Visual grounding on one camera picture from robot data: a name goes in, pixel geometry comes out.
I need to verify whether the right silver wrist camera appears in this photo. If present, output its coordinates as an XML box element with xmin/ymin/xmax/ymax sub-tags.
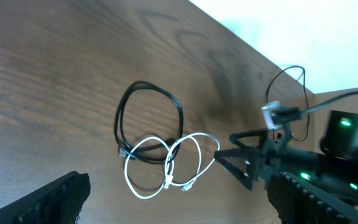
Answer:
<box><xmin>261</xmin><ymin>101</ymin><xmax>283</xmax><ymax>130</ymax></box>

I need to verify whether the white usb cable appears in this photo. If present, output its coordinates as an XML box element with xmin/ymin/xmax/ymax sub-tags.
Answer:
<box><xmin>124</xmin><ymin>133</ymin><xmax>221</xmax><ymax>200</ymax></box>

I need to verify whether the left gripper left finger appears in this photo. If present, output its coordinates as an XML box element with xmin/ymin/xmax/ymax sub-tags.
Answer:
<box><xmin>0</xmin><ymin>171</ymin><xmax>91</xmax><ymax>224</ymax></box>

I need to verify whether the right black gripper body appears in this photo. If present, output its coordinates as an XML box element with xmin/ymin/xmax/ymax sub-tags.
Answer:
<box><xmin>256</xmin><ymin>124</ymin><xmax>324</xmax><ymax>187</ymax></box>

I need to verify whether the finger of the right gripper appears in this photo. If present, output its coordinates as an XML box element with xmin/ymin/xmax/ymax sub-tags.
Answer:
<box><xmin>214</xmin><ymin>147</ymin><xmax>260</xmax><ymax>190</ymax></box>
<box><xmin>229</xmin><ymin>129</ymin><xmax>269</xmax><ymax>147</ymax></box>

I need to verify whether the black usb cable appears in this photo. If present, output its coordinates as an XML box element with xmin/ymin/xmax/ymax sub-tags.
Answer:
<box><xmin>265</xmin><ymin>65</ymin><xmax>310</xmax><ymax>142</ymax></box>
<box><xmin>114</xmin><ymin>80</ymin><xmax>185</xmax><ymax>165</ymax></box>

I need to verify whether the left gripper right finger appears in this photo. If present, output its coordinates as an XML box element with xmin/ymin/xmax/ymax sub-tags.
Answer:
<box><xmin>267</xmin><ymin>172</ymin><xmax>358</xmax><ymax>224</ymax></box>

